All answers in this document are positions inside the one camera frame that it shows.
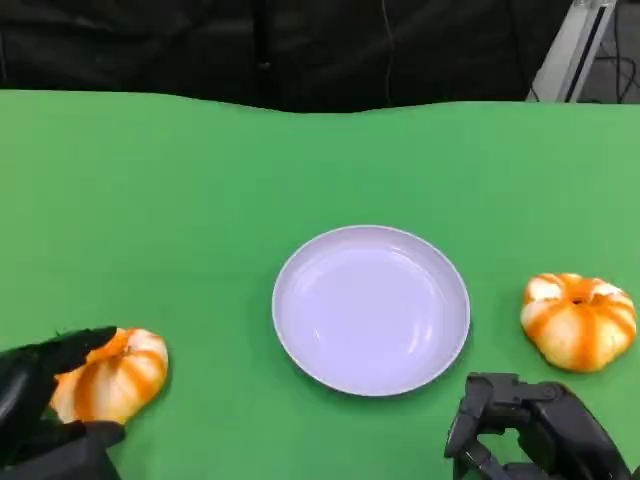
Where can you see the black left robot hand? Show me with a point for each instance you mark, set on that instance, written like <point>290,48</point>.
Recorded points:
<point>25,390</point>

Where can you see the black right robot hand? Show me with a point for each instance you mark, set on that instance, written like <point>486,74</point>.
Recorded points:
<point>565,430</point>

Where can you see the orange white toy bread roll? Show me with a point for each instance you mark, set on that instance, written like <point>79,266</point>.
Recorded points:
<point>120,380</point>
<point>575,330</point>

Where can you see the lilac plate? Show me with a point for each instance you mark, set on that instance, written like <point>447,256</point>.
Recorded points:
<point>370,320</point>

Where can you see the green table cloth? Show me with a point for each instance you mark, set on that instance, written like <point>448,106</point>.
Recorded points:
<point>200,200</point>

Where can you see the black backdrop curtain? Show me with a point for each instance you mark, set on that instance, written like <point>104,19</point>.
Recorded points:
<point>200,45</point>

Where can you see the grey aluminium frame post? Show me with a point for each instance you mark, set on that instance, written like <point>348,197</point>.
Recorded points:
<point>570,55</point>

